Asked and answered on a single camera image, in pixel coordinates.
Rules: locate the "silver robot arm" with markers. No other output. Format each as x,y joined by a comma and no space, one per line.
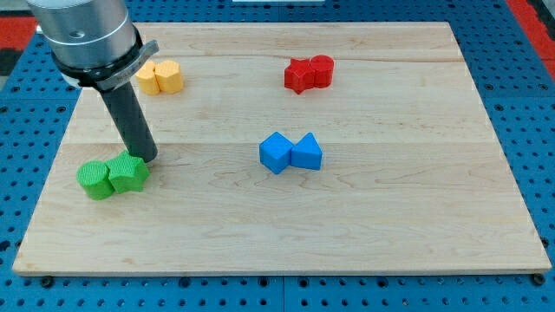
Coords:
94,42

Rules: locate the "blue cube block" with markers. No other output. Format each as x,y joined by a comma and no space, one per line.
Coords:
275,152

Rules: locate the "blue triangle block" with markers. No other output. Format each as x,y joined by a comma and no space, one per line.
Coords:
307,153

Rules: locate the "wooden board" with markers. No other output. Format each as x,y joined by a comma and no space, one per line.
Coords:
413,178

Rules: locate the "red star block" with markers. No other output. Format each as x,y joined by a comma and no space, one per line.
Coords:
299,75

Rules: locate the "red cylinder block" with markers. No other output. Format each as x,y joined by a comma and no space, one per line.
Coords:
323,66

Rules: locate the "yellow hexagon block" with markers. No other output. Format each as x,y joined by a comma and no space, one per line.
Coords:
169,77

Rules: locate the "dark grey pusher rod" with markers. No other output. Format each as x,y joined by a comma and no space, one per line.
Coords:
130,122

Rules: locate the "yellow block left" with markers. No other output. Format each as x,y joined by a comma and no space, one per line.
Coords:
146,79

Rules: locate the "green star block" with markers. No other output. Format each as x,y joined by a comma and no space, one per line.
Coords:
127,173

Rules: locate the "green cylinder block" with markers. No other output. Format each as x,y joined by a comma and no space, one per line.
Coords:
93,177

